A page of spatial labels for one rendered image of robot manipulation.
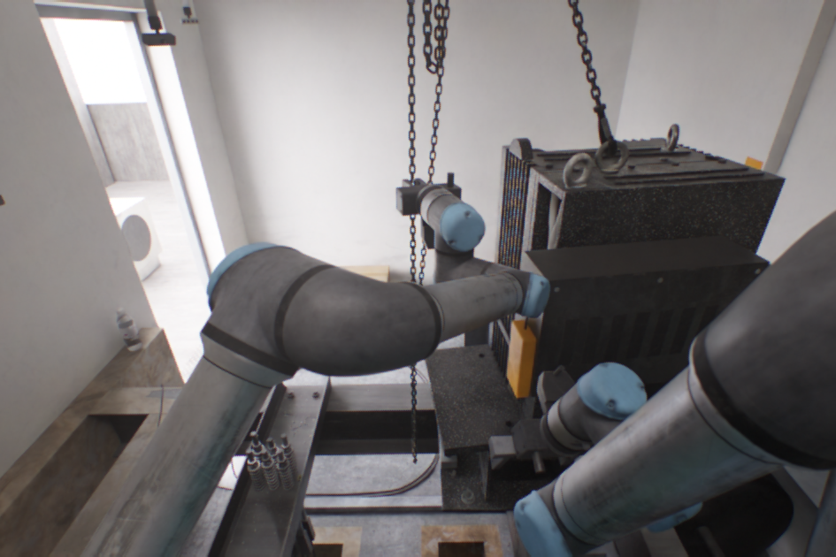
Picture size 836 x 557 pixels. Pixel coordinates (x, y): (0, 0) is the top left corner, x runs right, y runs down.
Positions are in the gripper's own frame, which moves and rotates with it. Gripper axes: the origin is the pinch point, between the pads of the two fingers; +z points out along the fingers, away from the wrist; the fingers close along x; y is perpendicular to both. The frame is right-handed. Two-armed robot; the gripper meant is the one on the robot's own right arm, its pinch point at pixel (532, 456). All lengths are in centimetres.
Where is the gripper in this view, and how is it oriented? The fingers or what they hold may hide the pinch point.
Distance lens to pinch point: 88.2
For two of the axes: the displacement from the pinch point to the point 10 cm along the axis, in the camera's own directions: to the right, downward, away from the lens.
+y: 0.9, 7.9, -6.1
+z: -1.5, 6.1, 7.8
